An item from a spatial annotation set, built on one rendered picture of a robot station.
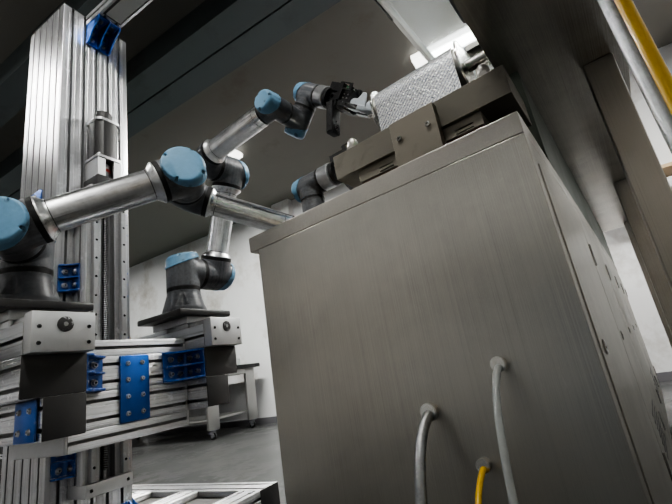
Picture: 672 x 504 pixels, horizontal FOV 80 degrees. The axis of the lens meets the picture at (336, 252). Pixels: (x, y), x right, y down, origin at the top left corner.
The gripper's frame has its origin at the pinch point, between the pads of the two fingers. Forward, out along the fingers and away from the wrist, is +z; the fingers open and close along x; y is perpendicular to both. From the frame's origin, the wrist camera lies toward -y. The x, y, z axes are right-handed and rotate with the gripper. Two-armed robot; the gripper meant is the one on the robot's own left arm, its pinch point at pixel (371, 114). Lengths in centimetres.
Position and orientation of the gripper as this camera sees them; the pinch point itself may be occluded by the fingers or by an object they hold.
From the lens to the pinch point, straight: 129.7
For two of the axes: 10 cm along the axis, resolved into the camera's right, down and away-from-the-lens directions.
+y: 3.7, -9.2, -1.4
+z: 6.9, 3.8, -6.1
